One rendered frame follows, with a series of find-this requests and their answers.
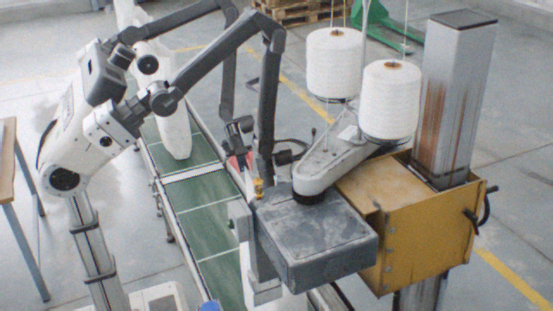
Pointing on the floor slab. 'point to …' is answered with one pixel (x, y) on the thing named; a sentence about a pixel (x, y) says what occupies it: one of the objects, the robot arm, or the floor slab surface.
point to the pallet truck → (377, 11)
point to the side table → (11, 147)
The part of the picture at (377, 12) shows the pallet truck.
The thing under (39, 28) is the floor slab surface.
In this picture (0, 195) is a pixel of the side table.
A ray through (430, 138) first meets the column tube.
